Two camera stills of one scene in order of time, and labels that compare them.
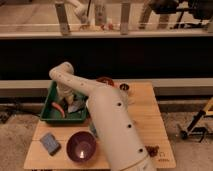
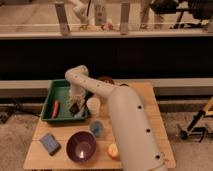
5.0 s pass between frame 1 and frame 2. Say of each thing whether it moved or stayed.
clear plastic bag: moved
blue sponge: stayed
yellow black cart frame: stayed
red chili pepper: moved
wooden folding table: stayed
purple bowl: stayed
